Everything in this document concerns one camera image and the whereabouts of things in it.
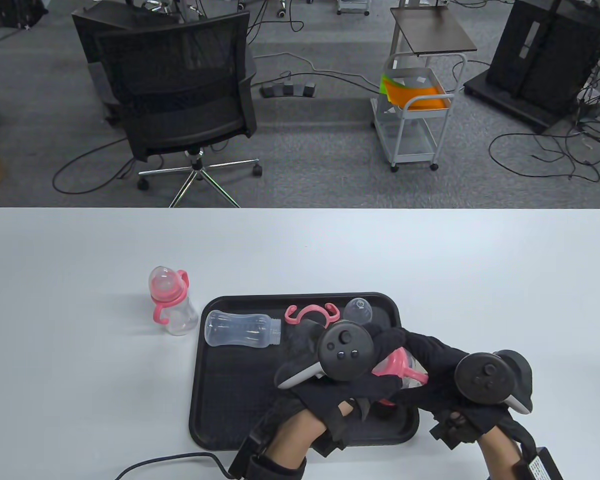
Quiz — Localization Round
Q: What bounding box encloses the bundle of black cables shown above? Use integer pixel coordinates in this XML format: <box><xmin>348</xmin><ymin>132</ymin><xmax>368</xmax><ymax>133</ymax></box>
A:
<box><xmin>570</xmin><ymin>50</ymin><xmax>600</xmax><ymax>166</ymax></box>

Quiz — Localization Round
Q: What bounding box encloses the person's left forearm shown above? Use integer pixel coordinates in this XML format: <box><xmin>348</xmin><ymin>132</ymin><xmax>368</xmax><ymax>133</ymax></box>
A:
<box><xmin>270</xmin><ymin>402</ymin><xmax>353</xmax><ymax>466</ymax></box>

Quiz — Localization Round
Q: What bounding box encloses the black plastic tray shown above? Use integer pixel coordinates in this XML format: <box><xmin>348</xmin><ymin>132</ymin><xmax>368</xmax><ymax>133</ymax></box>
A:
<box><xmin>189</xmin><ymin>292</ymin><xmax>420</xmax><ymax>449</ymax></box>

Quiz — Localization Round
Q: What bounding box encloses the person's right forearm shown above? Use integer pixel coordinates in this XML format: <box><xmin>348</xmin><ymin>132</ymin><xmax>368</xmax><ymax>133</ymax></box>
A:
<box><xmin>477</xmin><ymin>432</ymin><xmax>523</xmax><ymax>480</ymax></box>

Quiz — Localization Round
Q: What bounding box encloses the black base platform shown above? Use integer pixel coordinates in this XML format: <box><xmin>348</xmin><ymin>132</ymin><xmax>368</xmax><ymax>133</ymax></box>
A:
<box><xmin>462</xmin><ymin>69</ymin><xmax>588</xmax><ymax>135</ymax></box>

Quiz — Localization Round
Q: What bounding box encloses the black cabinet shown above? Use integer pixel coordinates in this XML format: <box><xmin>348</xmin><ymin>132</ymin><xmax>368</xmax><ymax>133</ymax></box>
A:
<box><xmin>486</xmin><ymin>0</ymin><xmax>600</xmax><ymax>115</ymax></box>

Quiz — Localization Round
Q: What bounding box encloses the small white cart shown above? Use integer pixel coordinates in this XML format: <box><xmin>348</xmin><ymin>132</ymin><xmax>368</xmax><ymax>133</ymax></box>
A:
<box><xmin>336</xmin><ymin>0</ymin><xmax>371</xmax><ymax>17</ymax></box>

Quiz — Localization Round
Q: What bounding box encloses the black mesh office chair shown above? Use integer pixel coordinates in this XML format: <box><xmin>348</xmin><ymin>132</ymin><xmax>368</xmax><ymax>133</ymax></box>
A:
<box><xmin>94</xmin><ymin>11</ymin><xmax>263</xmax><ymax>208</ymax></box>

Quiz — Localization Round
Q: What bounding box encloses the black wrist box white label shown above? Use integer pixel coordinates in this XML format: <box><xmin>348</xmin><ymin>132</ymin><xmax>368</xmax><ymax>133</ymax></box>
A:
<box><xmin>512</xmin><ymin>446</ymin><xmax>565</xmax><ymax>480</ymax></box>

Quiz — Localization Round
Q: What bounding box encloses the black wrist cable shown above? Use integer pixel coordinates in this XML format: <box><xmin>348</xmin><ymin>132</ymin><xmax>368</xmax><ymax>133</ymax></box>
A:
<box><xmin>114</xmin><ymin>452</ymin><xmax>236</xmax><ymax>480</ymax></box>

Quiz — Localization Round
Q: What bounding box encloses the person's left hand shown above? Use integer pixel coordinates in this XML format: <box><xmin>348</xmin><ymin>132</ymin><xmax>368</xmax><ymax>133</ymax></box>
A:
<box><xmin>282</xmin><ymin>322</ymin><xmax>406</xmax><ymax>453</ymax></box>

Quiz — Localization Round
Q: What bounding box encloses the brown top side table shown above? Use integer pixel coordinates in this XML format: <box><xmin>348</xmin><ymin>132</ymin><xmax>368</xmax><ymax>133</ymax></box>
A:
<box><xmin>389</xmin><ymin>5</ymin><xmax>479</xmax><ymax>71</ymax></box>

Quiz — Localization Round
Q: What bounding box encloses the orange folder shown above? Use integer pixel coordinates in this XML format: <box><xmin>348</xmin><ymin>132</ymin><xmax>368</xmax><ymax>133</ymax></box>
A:
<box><xmin>384</xmin><ymin>80</ymin><xmax>452</xmax><ymax>112</ymax></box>

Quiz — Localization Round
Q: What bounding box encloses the black bag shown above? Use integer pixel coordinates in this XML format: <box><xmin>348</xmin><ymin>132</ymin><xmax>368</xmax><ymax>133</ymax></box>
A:
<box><xmin>0</xmin><ymin>0</ymin><xmax>49</xmax><ymax>32</ymax></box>

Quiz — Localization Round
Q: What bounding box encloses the white rolling cart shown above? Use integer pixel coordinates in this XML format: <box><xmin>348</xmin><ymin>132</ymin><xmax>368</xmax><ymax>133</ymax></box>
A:
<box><xmin>370</xmin><ymin>52</ymin><xmax>468</xmax><ymax>173</ymax></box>

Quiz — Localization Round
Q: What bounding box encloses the pink handle ring component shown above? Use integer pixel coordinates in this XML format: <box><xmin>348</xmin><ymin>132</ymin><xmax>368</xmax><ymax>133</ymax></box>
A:
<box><xmin>372</xmin><ymin>350</ymin><xmax>429</xmax><ymax>396</ymax></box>
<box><xmin>284</xmin><ymin>302</ymin><xmax>341</xmax><ymax>328</ymax></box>
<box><xmin>152</xmin><ymin>270</ymin><xmax>190</xmax><ymax>325</ymax></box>

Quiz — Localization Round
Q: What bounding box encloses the black floor cable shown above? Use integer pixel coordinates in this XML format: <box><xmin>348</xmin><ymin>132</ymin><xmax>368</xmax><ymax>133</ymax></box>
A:
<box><xmin>52</xmin><ymin>136</ymin><xmax>141</xmax><ymax>196</ymax></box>
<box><xmin>489</xmin><ymin>131</ymin><xmax>600</xmax><ymax>183</ymax></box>

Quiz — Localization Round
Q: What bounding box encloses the clear dome cap component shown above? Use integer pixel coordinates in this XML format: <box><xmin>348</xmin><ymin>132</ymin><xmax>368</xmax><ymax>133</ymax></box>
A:
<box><xmin>344</xmin><ymin>297</ymin><xmax>373</xmax><ymax>326</ymax></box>
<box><xmin>148</xmin><ymin>266</ymin><xmax>181</xmax><ymax>301</ymax></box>

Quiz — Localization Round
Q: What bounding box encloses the black grey hand controller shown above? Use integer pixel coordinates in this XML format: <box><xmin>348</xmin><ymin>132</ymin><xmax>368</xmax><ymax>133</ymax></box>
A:
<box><xmin>454</xmin><ymin>350</ymin><xmax>534</xmax><ymax>415</ymax></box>
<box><xmin>275</xmin><ymin>321</ymin><xmax>378</xmax><ymax>391</ymax></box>

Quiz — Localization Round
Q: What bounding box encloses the black wrist brace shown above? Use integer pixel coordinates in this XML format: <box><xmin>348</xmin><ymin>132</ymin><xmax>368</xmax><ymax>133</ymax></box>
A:
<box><xmin>228</xmin><ymin>400</ymin><xmax>346</xmax><ymax>480</ymax></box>

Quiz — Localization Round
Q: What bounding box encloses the grey floor cable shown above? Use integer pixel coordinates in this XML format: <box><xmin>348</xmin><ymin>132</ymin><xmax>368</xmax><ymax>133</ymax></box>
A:
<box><xmin>252</xmin><ymin>52</ymin><xmax>381</xmax><ymax>96</ymax></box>

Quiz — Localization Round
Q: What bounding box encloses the person's right hand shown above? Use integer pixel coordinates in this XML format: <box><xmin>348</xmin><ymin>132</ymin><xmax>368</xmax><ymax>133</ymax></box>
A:
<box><xmin>370</xmin><ymin>325</ymin><xmax>531</xmax><ymax>449</ymax></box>

